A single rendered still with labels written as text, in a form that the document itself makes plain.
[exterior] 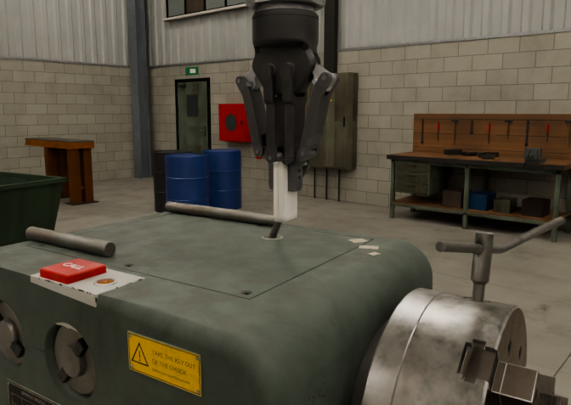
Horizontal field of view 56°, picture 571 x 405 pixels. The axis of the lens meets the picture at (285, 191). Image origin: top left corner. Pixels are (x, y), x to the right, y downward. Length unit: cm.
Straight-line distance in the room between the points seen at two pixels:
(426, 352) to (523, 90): 692
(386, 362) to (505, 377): 12
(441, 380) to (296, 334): 16
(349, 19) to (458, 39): 188
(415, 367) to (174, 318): 26
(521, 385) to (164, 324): 38
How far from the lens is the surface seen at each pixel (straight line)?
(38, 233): 96
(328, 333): 61
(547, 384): 83
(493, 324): 66
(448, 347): 63
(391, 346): 64
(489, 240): 71
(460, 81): 777
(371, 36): 852
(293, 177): 61
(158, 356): 62
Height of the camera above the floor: 147
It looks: 9 degrees down
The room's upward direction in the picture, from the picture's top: straight up
